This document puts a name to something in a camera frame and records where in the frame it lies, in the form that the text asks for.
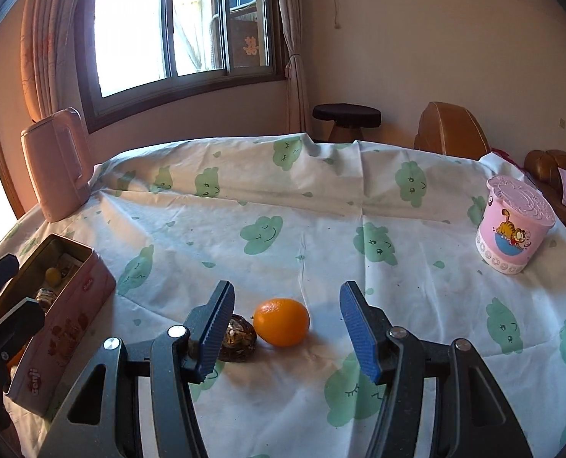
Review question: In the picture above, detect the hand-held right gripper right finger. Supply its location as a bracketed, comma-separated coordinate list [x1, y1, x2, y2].
[339, 281, 534, 458]

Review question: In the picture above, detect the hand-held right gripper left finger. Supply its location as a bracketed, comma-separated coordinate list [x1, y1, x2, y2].
[37, 280, 236, 458]

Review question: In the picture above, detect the foil chocolate ball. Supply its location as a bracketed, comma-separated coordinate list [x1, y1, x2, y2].
[216, 314, 257, 363]

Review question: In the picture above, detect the pink tin box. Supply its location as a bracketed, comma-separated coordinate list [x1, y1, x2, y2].
[0, 234, 118, 411]

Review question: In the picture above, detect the small glass jar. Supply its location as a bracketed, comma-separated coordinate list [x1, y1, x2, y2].
[35, 287, 57, 311]

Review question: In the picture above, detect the printed paper sheet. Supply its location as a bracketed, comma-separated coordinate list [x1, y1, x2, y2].
[61, 254, 86, 275]

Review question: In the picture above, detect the pink electric kettle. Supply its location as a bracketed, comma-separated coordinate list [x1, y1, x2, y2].
[20, 107, 95, 223]

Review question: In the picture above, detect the white tablecloth with green clouds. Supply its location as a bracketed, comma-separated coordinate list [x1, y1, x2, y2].
[0, 132, 566, 458]

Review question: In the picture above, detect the pink cartoon cat cup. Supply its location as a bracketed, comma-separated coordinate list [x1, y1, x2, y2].
[475, 175, 557, 276]

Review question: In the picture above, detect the dark round stool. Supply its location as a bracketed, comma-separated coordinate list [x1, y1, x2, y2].
[312, 103, 382, 143]

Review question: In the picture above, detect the pink patterned curtain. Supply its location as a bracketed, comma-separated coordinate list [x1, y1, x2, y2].
[19, 0, 81, 122]

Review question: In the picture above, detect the brown leather chair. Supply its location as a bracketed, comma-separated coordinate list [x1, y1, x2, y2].
[414, 102, 493, 160]

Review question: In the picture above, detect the brown leather sofa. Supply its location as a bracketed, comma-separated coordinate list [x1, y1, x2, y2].
[524, 149, 566, 234]

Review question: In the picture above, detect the sliding glass window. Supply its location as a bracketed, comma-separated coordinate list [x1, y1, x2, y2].
[75, 0, 286, 132]

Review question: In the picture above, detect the beige curtain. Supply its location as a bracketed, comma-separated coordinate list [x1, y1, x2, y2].
[271, 0, 312, 134]

